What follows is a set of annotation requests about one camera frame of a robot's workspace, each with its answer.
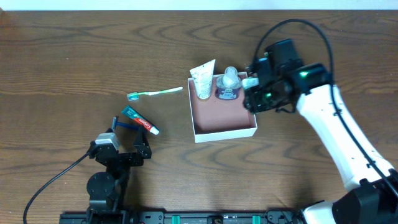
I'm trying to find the green white toothbrush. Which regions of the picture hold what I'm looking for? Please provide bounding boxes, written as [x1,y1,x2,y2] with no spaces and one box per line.
[126,86,183,101]

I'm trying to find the black left camera cable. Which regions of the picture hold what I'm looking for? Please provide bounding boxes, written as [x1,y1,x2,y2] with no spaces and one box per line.
[22,152,91,224]

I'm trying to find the blue disposable razor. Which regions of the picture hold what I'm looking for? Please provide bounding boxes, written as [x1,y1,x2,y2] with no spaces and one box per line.
[111,116,139,131]

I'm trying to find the white box with pink interior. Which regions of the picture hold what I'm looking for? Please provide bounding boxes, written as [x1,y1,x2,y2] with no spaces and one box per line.
[187,75,257,143]

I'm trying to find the black camera cable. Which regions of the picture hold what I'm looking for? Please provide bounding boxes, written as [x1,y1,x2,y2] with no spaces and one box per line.
[252,18,398,200]
[22,152,91,224]

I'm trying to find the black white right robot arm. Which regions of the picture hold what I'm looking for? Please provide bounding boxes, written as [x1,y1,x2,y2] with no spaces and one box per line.
[243,39,397,223]

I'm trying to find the white lotion tube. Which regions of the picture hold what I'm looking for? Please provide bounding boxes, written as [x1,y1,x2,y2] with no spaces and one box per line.
[190,59,216,101]

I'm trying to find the black right camera cable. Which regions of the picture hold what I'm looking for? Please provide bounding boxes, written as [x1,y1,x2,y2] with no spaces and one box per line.
[252,18,398,200]

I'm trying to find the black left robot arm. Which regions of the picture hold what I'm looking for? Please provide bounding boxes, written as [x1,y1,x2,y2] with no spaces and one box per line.
[86,126,152,223]

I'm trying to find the red green toothpaste tube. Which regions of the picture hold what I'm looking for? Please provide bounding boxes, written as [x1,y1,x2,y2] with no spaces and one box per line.
[121,105,160,135]

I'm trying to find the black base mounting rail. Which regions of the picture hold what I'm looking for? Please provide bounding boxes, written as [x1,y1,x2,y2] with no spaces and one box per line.
[58,210,306,224]

